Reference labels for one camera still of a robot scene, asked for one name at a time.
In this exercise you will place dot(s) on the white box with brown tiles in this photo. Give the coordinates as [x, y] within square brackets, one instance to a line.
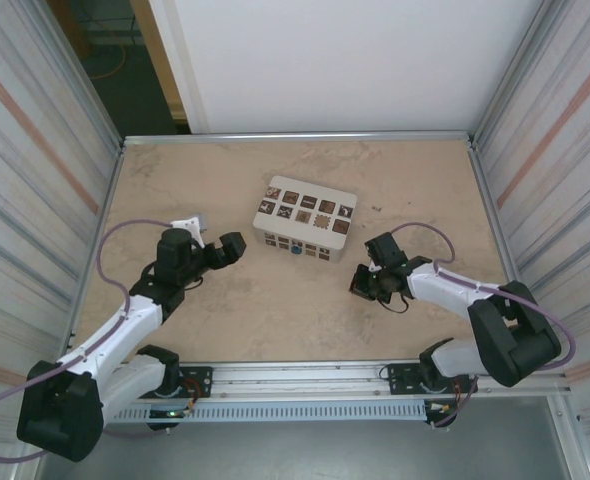
[305, 215]

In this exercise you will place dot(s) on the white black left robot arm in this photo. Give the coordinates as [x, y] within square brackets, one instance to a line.
[125, 320]

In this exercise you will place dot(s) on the aluminium frame post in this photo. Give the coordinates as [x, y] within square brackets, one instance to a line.
[512, 70]

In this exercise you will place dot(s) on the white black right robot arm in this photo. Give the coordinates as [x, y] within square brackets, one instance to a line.
[450, 292]

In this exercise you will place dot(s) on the blue padlock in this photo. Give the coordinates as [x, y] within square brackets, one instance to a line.
[295, 248]

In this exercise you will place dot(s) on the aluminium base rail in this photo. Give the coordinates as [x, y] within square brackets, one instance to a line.
[300, 380]

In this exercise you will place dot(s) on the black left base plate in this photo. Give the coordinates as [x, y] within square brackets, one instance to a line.
[197, 375]

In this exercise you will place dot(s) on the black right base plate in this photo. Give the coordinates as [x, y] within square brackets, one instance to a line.
[405, 377]

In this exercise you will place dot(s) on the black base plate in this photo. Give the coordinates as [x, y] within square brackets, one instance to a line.
[197, 375]
[405, 377]

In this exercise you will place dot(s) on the grey metal sheet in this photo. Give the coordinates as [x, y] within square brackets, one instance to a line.
[300, 450]

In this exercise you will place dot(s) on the aluminium table edge bar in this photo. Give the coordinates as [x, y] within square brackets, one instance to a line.
[500, 240]
[97, 240]
[300, 138]

